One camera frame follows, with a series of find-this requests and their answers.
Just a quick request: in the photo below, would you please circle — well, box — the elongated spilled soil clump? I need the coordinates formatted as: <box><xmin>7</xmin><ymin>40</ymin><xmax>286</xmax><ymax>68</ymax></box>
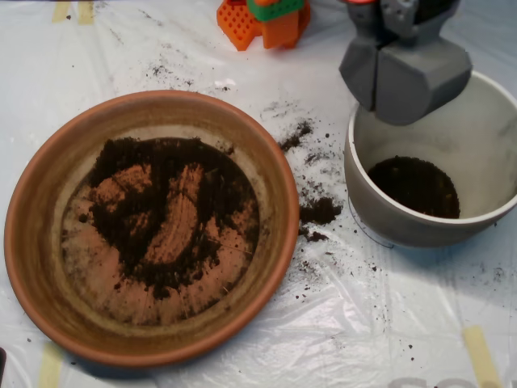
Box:
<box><xmin>278</xmin><ymin>120</ymin><xmax>314</xmax><ymax>153</ymax></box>

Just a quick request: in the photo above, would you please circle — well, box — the clear plastic sheet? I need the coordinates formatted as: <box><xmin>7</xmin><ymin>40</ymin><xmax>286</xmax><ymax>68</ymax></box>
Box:
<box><xmin>0</xmin><ymin>0</ymin><xmax>517</xmax><ymax>388</ymax></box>

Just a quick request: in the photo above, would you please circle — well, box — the beige masking tape strip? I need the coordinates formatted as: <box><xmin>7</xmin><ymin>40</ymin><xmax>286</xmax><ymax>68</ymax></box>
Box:
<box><xmin>37</xmin><ymin>343</ymin><xmax>64</xmax><ymax>388</ymax></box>
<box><xmin>52</xmin><ymin>0</ymin><xmax>70</xmax><ymax>23</ymax></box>
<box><xmin>78</xmin><ymin>0</ymin><xmax>96</xmax><ymax>26</ymax></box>
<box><xmin>462</xmin><ymin>326</ymin><xmax>502</xmax><ymax>388</ymax></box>

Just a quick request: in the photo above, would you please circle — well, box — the large spilled soil clump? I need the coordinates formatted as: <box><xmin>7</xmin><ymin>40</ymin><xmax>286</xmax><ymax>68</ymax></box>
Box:
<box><xmin>299</xmin><ymin>196</ymin><xmax>343</xmax><ymax>224</ymax></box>

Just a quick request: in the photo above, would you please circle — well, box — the terracotta clay bowl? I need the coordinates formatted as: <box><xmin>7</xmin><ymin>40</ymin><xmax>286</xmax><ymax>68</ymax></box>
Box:
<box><xmin>3</xmin><ymin>89</ymin><xmax>301</xmax><ymax>369</ymax></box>

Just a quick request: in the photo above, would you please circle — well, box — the small spilled soil clump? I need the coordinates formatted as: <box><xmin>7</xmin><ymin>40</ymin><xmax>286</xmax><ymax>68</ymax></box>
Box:
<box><xmin>298</xmin><ymin>228</ymin><xmax>329</xmax><ymax>244</ymax></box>

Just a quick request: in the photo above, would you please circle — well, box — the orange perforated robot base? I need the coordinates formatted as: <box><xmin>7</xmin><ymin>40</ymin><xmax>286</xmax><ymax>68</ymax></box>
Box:
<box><xmin>216</xmin><ymin>0</ymin><xmax>312</xmax><ymax>52</ymax></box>

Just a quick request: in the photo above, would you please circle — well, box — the white ceramic pot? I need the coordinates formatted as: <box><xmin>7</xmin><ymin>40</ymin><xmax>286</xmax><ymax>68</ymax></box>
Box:
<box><xmin>343</xmin><ymin>70</ymin><xmax>517</xmax><ymax>248</ymax></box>

